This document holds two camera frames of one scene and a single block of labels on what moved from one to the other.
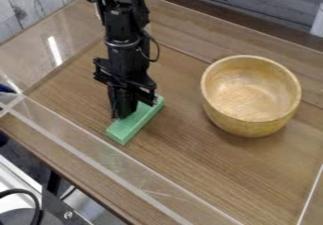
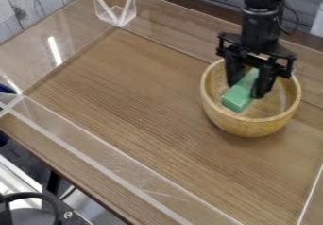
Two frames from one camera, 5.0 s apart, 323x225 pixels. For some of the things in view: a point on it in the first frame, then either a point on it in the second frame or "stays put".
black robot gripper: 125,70 -> 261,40
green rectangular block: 127,126 -> 239,95
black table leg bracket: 54,204 stays put
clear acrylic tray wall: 187,173 stays put
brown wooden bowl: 250,94 stays put
